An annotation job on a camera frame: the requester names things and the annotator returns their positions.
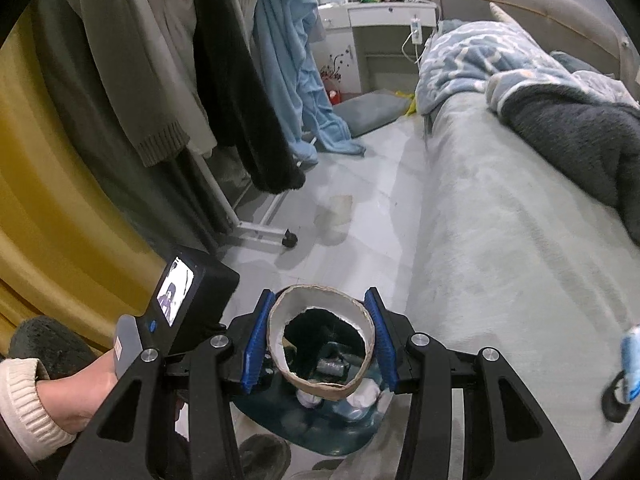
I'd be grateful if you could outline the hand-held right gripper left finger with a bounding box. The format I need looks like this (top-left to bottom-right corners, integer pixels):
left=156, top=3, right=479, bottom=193
left=57, top=287, right=278, bottom=480

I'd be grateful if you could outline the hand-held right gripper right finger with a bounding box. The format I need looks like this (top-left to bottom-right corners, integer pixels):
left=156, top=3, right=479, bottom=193
left=364, top=287, right=583, bottom=480

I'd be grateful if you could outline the large white paper ball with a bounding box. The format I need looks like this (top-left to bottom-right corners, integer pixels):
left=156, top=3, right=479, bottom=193
left=347, top=377, right=386, bottom=408

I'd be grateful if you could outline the clear plastic bag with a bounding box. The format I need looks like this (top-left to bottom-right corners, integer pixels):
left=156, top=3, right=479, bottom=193
left=312, top=342, right=366, bottom=376

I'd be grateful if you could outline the cardboard tape roll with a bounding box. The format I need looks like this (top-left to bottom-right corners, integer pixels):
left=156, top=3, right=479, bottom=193
left=266, top=284, right=377, bottom=402

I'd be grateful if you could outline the dark teal plastic bin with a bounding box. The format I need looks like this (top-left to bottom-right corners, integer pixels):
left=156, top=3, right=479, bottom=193
left=230, top=310, right=393, bottom=458

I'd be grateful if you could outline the person's left hand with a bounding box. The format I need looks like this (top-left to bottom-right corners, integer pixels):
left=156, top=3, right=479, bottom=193
left=37, top=350, right=126, bottom=436

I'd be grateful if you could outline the white clothes rack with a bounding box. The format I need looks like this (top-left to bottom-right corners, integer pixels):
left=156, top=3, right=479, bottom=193
left=207, top=155, right=301, bottom=248

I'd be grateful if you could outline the grey fuzzy slipper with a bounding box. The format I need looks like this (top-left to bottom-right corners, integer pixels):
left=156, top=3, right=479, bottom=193
left=237, top=432, right=293, bottom=480

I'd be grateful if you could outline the grey upholstered bed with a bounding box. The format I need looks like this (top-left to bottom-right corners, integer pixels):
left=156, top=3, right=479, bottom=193
left=400, top=0, right=640, bottom=480

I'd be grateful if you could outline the yellow curtain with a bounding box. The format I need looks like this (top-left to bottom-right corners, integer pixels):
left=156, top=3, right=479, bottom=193
left=0, top=10, right=173, bottom=351

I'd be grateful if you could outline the black hanging garment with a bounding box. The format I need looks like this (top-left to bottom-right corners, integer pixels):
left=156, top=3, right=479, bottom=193
left=192, top=0, right=307, bottom=193

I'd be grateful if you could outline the dark green hanging coat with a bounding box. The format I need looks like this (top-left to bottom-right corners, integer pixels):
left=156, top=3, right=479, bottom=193
left=30, top=0, right=236, bottom=256

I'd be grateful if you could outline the grey floor cushion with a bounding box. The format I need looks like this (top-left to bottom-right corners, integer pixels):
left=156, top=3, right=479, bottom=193
left=332, top=89, right=413, bottom=137

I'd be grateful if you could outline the black curved plastic piece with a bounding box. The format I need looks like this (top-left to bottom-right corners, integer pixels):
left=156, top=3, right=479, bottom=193
left=602, top=370, right=632, bottom=423

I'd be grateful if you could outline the yellow cloth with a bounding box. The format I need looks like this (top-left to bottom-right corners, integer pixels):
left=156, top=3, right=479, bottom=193
left=395, top=89, right=418, bottom=117

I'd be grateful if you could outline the olive knit sweater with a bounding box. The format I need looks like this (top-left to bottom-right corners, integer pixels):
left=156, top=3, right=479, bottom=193
left=65, top=0, right=193, bottom=167

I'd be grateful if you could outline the blue plastic wrapper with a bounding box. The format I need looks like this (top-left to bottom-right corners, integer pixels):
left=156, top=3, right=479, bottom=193
left=620, top=325, right=640, bottom=403

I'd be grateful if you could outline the light blue robe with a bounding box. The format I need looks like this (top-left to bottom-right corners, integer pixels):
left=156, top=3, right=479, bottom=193
left=252, top=0, right=366, bottom=166

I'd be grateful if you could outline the blue patterned fleece blanket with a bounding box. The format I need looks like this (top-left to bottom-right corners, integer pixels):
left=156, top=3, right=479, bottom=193
left=415, top=19, right=640, bottom=248

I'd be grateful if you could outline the white vanity desk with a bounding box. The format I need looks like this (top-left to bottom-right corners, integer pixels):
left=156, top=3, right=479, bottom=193
left=315, top=0, right=438, bottom=96

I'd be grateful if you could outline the grey blue pillow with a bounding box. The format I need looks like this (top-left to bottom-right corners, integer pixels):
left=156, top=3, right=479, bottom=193
left=550, top=50, right=606, bottom=76

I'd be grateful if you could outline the white pillow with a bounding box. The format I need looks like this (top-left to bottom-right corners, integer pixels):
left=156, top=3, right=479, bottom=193
left=489, top=1, right=521, bottom=26

